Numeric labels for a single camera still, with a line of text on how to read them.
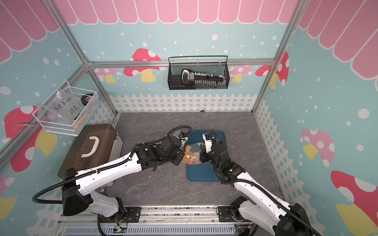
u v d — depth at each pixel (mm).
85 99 808
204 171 927
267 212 446
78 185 407
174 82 856
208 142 675
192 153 832
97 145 769
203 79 878
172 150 550
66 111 696
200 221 737
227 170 589
